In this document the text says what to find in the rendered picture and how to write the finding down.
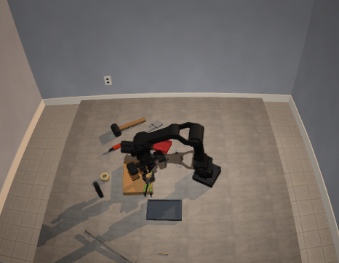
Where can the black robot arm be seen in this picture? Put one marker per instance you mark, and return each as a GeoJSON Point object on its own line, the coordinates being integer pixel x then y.
{"type": "Point", "coordinates": [144, 142]}

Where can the orange wooden board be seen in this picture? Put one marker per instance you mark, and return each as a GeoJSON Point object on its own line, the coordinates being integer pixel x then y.
{"type": "Point", "coordinates": [132, 185]}

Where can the black mallet with wooden handle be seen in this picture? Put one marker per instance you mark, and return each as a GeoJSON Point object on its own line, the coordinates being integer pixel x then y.
{"type": "Point", "coordinates": [117, 130]}

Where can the red-handled screwdriver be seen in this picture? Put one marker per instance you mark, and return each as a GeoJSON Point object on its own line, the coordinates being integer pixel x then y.
{"type": "Point", "coordinates": [114, 148]}

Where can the red open tray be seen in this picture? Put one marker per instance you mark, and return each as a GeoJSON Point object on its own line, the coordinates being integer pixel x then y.
{"type": "Point", "coordinates": [163, 146]}

